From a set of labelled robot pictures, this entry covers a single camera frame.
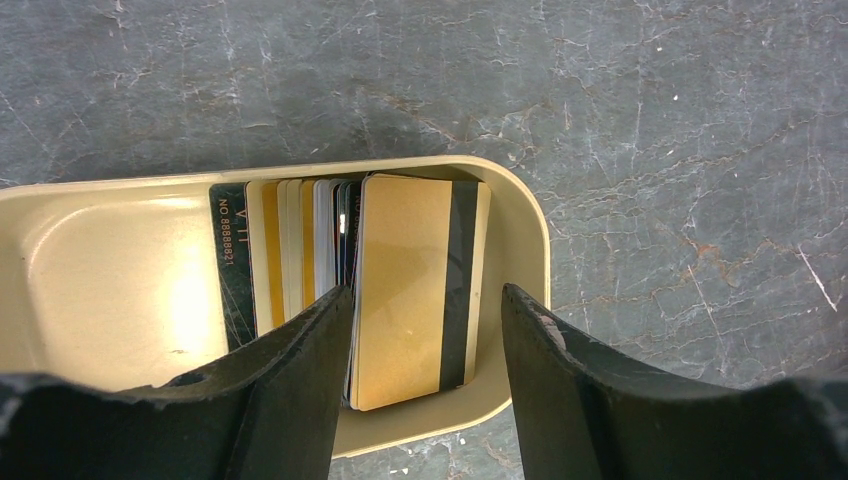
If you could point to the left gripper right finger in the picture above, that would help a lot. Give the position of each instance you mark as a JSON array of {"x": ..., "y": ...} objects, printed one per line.
[{"x": 584, "y": 410}]

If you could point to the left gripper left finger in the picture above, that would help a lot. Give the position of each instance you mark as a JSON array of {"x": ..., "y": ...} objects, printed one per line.
[{"x": 268, "y": 410}]

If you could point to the beige card tray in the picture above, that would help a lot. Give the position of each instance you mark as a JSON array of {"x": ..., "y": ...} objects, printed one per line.
[{"x": 113, "y": 284}]

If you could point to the gold card with stripe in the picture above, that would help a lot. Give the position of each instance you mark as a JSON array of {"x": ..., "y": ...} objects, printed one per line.
[{"x": 418, "y": 282}]

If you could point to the black card with numbers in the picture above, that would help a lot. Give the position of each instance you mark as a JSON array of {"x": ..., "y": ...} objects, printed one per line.
[{"x": 229, "y": 216}]

